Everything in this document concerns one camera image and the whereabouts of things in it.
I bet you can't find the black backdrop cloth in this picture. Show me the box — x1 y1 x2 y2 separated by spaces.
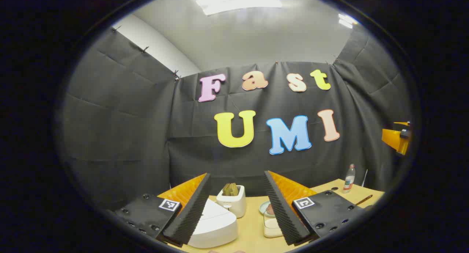
60 24 413 211

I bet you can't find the white rice cooker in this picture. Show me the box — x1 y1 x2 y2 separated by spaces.
188 198 239 249

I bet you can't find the plastic bottle with red label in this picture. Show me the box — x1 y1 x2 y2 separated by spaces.
343 164 356 194

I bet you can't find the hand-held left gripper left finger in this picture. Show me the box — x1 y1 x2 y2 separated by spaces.
110 172 212 246

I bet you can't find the large ceiling light panel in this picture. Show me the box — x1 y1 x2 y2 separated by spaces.
195 0 282 16

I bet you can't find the clear container of rice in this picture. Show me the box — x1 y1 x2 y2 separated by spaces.
263 209 283 239

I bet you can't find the white toaster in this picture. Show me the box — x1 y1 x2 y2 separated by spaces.
216 185 247 219

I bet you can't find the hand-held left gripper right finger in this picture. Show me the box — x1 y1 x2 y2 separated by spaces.
264 170 367 246

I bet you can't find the small ceiling light panel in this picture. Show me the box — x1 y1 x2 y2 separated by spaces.
338 13 359 29

